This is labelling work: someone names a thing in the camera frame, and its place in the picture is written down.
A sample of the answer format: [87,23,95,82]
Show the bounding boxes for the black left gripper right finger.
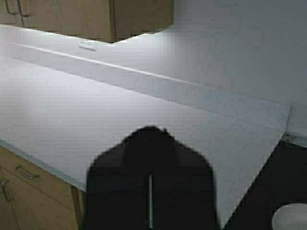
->
[152,129,221,230]

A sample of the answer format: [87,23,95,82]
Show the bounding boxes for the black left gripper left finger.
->
[83,126,154,230]

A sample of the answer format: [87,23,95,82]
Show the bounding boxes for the white frying pan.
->
[272,203,307,230]

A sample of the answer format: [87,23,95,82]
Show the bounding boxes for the wooden lower cabinets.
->
[0,147,84,230]

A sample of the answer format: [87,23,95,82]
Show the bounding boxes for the wooden cabinets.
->
[0,147,84,230]
[0,0,174,43]

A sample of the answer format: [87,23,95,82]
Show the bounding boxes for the black glass cooktop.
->
[224,141,307,230]

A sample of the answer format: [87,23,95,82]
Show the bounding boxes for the wooden upper cabinets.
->
[0,0,174,43]

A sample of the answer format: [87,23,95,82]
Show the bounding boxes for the metal drawer handle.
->
[15,165,39,180]

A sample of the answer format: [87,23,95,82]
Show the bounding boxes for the metal cabinet door handle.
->
[0,180,12,202]

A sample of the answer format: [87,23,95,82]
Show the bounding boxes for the white wall outlet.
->
[79,39,96,51]

